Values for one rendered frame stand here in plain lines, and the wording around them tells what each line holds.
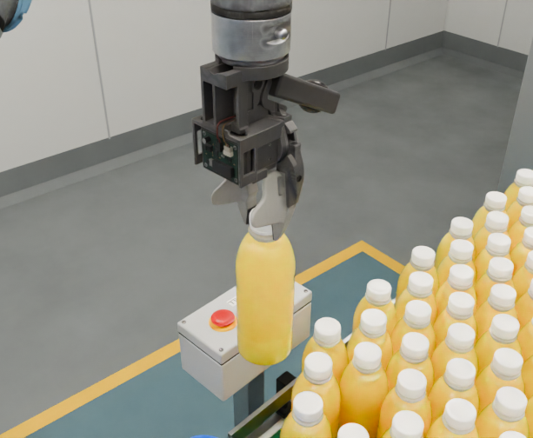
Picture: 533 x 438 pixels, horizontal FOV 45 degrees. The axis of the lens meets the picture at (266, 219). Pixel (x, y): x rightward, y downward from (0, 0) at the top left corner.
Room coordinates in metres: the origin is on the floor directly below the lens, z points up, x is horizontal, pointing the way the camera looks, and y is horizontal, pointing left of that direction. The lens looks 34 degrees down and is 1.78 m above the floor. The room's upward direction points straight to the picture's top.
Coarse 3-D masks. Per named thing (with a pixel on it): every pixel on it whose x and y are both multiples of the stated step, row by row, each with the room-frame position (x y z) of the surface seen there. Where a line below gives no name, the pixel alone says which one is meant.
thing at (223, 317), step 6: (216, 312) 0.74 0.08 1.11; (222, 312) 0.74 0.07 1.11; (228, 312) 0.74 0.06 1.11; (216, 318) 0.73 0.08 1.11; (222, 318) 0.73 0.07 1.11; (228, 318) 0.73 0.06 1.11; (234, 318) 0.73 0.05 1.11; (216, 324) 0.72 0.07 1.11; (222, 324) 0.72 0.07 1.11; (228, 324) 0.72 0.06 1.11
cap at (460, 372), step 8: (456, 360) 0.64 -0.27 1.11; (464, 360) 0.64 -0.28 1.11; (448, 368) 0.63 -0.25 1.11; (456, 368) 0.63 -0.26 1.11; (464, 368) 0.63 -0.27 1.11; (472, 368) 0.63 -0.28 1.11; (448, 376) 0.62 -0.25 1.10; (456, 376) 0.61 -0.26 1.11; (464, 376) 0.61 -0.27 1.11; (472, 376) 0.61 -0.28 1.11; (456, 384) 0.61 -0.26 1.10; (464, 384) 0.61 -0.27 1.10
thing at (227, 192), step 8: (224, 184) 0.61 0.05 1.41; (232, 184) 0.62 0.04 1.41; (256, 184) 0.64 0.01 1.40; (216, 192) 0.61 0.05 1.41; (224, 192) 0.62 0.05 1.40; (232, 192) 0.62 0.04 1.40; (240, 192) 0.63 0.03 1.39; (248, 192) 0.63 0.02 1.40; (256, 192) 0.64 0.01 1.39; (216, 200) 0.61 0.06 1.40; (224, 200) 0.62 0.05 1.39; (232, 200) 0.63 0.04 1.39; (240, 200) 0.63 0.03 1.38; (248, 200) 0.63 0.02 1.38; (256, 200) 0.64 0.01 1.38; (240, 208) 0.64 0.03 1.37; (248, 208) 0.63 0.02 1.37; (248, 216) 0.63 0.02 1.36
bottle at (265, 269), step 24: (264, 240) 0.60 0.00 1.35; (288, 240) 0.62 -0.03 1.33; (240, 264) 0.60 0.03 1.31; (264, 264) 0.59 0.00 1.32; (288, 264) 0.60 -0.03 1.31; (240, 288) 0.60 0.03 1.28; (264, 288) 0.59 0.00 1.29; (288, 288) 0.60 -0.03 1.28; (240, 312) 0.60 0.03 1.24; (264, 312) 0.59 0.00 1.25; (288, 312) 0.60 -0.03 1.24; (240, 336) 0.60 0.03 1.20; (264, 336) 0.59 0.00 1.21; (288, 336) 0.60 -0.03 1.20; (264, 360) 0.59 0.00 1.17
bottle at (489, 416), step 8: (488, 408) 0.59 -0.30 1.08; (480, 416) 0.59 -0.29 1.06; (488, 416) 0.58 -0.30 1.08; (496, 416) 0.57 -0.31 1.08; (504, 416) 0.56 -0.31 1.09; (520, 416) 0.56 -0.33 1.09; (480, 424) 0.58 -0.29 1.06; (488, 424) 0.57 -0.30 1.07; (496, 424) 0.56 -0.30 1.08; (504, 424) 0.56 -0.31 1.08; (512, 424) 0.56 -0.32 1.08; (520, 424) 0.56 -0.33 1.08; (528, 424) 0.57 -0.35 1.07; (480, 432) 0.57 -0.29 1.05; (488, 432) 0.56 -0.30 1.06; (496, 432) 0.56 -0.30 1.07; (520, 432) 0.55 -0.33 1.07; (528, 432) 0.56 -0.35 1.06
